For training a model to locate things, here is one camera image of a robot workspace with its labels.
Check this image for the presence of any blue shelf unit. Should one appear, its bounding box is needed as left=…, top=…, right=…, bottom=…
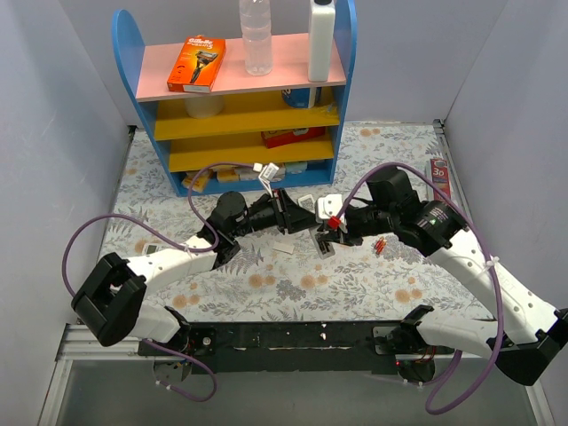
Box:
left=111, top=1, right=358, bottom=196

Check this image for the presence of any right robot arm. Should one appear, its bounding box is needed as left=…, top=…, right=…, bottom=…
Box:
left=315, top=165, right=567, bottom=386

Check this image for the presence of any white roll on shelf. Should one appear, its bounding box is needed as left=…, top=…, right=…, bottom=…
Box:
left=184, top=95, right=225, bottom=119

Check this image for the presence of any floral table mat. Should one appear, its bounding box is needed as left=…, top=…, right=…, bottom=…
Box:
left=101, top=131, right=488, bottom=321

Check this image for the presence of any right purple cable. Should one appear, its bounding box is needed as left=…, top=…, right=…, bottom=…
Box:
left=336, top=162, right=507, bottom=415

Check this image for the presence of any orange razor box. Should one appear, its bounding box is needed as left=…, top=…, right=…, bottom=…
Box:
left=167, top=35, right=226, bottom=94

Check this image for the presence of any white remote control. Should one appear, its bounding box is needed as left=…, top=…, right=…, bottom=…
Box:
left=296, top=193, right=336, bottom=261

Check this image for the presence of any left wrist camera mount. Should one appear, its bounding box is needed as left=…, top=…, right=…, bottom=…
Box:
left=252, top=162, right=280, bottom=196

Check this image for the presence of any red toothpaste box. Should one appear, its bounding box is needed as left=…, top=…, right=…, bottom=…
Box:
left=425, top=158, right=452, bottom=198

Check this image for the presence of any yellow white small box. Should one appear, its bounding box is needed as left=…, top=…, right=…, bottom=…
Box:
left=217, top=169, right=240, bottom=183

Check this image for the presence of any red battery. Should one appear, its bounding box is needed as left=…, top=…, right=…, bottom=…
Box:
left=374, top=237, right=387, bottom=256

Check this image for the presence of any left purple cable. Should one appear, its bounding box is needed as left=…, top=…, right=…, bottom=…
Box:
left=61, top=162, right=263, bottom=403

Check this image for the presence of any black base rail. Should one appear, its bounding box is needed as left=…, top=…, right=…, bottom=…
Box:
left=182, top=321, right=445, bottom=383

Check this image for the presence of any yellow box bottom shelf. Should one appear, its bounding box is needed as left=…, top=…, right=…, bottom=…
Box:
left=181, top=170, right=213, bottom=193

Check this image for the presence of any red flat box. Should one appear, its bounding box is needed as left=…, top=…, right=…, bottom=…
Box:
left=261, top=127, right=326, bottom=149

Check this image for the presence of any white plastic bottle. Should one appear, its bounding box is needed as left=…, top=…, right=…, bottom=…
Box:
left=308, top=0, right=335, bottom=83

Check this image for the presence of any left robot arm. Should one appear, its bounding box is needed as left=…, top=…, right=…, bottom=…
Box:
left=71, top=190, right=318, bottom=355

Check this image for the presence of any white battery cover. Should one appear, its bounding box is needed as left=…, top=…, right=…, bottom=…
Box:
left=272, top=242, right=295, bottom=254

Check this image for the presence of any blue white tin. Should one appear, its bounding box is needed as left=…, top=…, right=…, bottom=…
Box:
left=281, top=87, right=321, bottom=109

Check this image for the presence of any small white timer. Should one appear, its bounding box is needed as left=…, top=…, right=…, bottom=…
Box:
left=142, top=243, right=162, bottom=256

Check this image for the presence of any teal white small box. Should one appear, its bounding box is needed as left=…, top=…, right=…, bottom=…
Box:
left=285, top=162, right=308, bottom=175

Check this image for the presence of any clear plastic bottle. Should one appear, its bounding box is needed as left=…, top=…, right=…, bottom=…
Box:
left=239, top=0, right=272, bottom=76

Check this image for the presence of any purple cable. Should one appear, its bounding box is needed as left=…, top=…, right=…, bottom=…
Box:
left=61, top=162, right=263, bottom=403
left=336, top=162, right=507, bottom=415

